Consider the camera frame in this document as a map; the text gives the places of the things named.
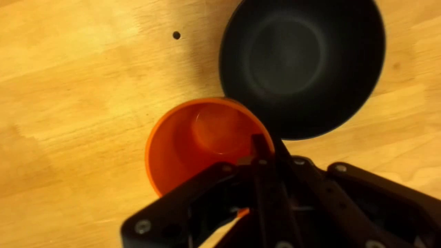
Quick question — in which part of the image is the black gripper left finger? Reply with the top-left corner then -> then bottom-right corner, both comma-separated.
120,132 -> 301,248

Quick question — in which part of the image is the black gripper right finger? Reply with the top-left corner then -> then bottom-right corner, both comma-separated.
273,136 -> 441,248

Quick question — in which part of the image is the orange plastic cup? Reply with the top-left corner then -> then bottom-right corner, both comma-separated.
145,96 -> 276,218

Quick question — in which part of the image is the black bowl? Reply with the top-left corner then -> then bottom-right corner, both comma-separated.
218,0 -> 388,141

